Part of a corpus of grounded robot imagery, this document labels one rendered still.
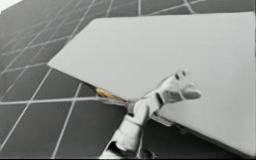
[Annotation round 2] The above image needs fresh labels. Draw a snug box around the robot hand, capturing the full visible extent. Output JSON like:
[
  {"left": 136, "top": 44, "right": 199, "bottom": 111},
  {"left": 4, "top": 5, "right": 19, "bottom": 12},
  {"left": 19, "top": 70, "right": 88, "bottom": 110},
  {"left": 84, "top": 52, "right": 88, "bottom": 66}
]
[{"left": 155, "top": 69, "right": 203, "bottom": 105}]

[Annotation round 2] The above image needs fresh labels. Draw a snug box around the grey cart with brown box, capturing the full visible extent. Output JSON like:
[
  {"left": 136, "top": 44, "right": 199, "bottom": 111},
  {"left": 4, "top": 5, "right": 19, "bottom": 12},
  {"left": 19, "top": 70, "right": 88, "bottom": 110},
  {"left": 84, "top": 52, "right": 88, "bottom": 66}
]
[{"left": 47, "top": 11, "right": 256, "bottom": 160}]

